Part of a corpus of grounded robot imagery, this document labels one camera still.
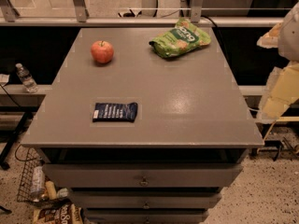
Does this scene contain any green chip bag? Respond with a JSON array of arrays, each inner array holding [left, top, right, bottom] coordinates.
[[149, 18, 211, 59]]

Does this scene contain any clear plastic water bottle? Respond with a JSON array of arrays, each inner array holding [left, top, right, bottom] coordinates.
[[16, 63, 38, 93]]

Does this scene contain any black wire basket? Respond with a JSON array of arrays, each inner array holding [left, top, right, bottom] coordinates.
[[17, 148, 69, 208]]

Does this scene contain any metal railing frame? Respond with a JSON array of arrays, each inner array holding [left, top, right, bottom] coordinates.
[[1, 0, 283, 27]]

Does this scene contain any red apple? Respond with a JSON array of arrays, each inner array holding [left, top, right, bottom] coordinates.
[[91, 40, 114, 63]]

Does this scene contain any dark blue snack bar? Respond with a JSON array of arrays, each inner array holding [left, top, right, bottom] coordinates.
[[93, 103, 138, 122]]

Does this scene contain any bottle in wire basket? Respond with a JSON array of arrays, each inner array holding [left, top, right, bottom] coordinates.
[[30, 166, 45, 202]]

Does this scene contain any grey drawer cabinet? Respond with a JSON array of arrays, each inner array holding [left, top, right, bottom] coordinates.
[[22, 28, 263, 224]]

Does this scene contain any snack bag on floor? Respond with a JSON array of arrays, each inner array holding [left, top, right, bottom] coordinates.
[[33, 203, 83, 224]]

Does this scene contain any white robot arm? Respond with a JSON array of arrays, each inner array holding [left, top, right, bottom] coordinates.
[[257, 3, 299, 120]]

